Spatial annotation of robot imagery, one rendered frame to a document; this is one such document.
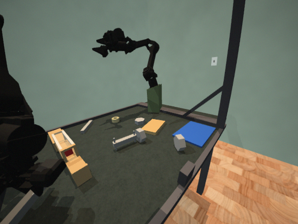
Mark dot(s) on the cream roll of tape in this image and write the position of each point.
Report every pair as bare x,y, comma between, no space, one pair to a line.
115,119

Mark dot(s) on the grey square stick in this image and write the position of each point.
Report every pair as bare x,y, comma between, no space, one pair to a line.
18,212

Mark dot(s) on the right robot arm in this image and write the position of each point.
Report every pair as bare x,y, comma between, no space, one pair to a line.
148,72

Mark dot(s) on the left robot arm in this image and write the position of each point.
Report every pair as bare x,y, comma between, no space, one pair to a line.
19,136

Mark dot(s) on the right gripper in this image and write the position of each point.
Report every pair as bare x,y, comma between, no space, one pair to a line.
109,41

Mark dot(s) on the blue flat rectangular slab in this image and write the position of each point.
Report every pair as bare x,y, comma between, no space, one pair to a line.
196,133

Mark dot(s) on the red cube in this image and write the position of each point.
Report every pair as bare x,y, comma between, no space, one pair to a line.
69,152

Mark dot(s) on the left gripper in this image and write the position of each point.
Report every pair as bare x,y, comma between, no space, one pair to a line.
32,176

